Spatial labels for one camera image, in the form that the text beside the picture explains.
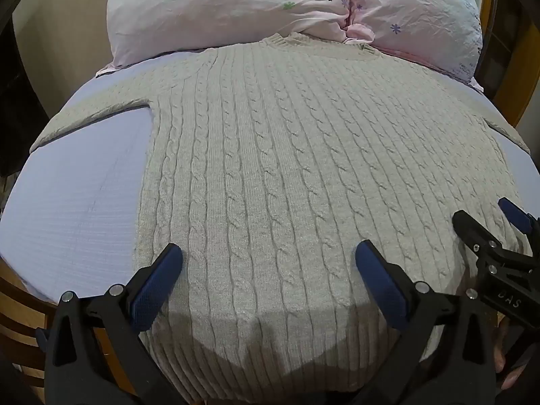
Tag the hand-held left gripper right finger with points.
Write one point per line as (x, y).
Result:
(379, 284)

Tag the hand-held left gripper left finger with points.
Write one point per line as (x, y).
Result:
(157, 284)

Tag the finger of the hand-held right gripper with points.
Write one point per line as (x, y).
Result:
(474, 230)
(514, 214)

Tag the person's right hand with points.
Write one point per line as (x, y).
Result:
(504, 352)

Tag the lavender bed sheet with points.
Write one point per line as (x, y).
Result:
(71, 202)

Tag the pink floral pillow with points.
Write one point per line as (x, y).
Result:
(219, 6)
(422, 12)

